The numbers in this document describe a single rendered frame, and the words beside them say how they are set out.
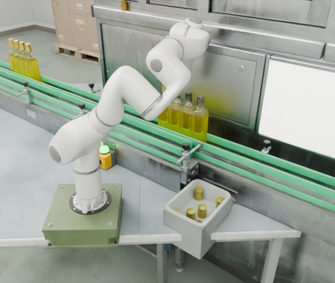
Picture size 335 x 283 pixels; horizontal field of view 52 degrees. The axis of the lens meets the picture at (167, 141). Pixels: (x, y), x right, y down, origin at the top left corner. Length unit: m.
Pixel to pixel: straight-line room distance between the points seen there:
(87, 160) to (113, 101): 0.31
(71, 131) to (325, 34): 0.88
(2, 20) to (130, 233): 6.62
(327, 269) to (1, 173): 1.54
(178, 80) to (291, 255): 1.12
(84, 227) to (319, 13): 1.07
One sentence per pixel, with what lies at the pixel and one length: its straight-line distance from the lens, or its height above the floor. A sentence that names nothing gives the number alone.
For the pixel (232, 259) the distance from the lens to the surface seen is 2.04.
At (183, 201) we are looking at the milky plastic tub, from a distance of 1.38.
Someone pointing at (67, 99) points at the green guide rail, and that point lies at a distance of 1.94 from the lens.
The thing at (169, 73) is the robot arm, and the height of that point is 1.36.
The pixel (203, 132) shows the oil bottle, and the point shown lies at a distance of 1.45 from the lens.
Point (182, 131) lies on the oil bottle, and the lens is 1.48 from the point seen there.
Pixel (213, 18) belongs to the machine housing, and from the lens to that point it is 1.46.
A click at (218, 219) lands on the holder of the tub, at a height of 0.79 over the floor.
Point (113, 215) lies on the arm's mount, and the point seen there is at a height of 0.84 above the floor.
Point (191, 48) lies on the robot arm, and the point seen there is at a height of 1.39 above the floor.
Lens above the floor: 1.71
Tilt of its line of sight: 31 degrees down
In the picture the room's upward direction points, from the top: straight up
